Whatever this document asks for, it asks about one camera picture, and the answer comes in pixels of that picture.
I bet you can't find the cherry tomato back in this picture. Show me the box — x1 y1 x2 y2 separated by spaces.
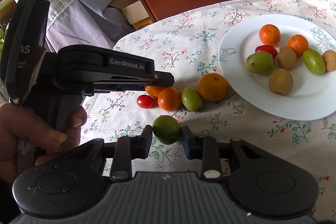
137 94 155 109

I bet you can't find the cherry tomato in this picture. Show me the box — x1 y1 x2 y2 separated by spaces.
137 94 155 109
255 45 277 59

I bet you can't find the green jujube back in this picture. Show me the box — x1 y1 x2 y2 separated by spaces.
182 88 204 112

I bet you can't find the small orange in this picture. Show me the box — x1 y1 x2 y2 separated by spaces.
287 35 309 57
145 86 166 98
158 87 182 111

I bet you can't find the large orange back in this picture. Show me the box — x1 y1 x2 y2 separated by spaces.
198 73 228 102

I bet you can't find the large orange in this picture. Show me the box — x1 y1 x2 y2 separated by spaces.
198 73 228 102
259 24 281 46

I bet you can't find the brown kiwi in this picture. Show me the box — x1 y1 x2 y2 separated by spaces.
277 46 297 70
268 69 294 96
322 50 336 72

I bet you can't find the green jujube dark spot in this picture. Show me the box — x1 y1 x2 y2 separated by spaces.
245 51 276 75

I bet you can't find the cherry tomato front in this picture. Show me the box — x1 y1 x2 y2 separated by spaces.
255 45 277 59

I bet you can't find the large orange front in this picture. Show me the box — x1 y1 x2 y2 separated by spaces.
259 24 281 46

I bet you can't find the large green jujube front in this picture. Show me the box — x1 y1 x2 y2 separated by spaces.
302 48 326 75

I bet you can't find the person's left hand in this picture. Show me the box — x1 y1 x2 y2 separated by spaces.
1 103 87 184

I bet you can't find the floral tablecloth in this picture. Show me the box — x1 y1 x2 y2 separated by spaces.
79 0 336 222

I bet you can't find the cardboard box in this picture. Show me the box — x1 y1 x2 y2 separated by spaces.
110 0 153 30

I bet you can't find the white ceramic plate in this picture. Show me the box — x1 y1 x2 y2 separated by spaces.
219 14 335 121

